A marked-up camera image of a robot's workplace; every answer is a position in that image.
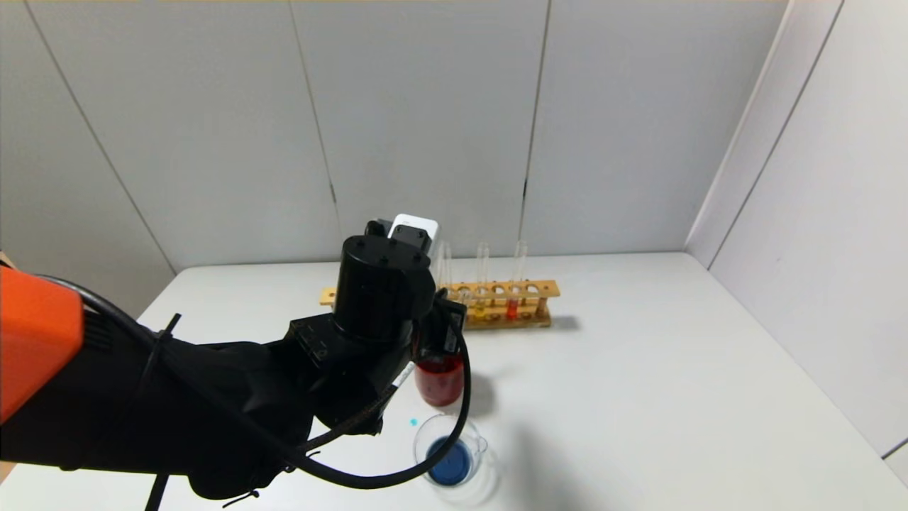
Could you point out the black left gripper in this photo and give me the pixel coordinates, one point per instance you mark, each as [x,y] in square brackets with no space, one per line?
[447,330]

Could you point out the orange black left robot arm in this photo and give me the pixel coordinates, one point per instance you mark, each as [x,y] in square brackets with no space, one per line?
[177,397]

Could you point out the glass test tube red pigment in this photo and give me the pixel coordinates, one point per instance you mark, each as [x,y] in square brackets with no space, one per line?
[512,310]

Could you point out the red plastic cup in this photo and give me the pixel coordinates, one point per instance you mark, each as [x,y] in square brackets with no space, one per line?
[440,387]

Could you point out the wooden test tube rack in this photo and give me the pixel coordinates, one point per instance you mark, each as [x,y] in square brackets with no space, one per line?
[496,323]

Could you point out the glass test tube yellow pigment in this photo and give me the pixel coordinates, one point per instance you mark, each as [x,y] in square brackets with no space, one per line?
[480,310]

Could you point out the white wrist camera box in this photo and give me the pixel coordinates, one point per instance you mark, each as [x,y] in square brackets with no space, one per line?
[415,226]

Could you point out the clear glass beaker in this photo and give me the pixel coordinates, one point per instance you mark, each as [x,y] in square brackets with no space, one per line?
[449,461]

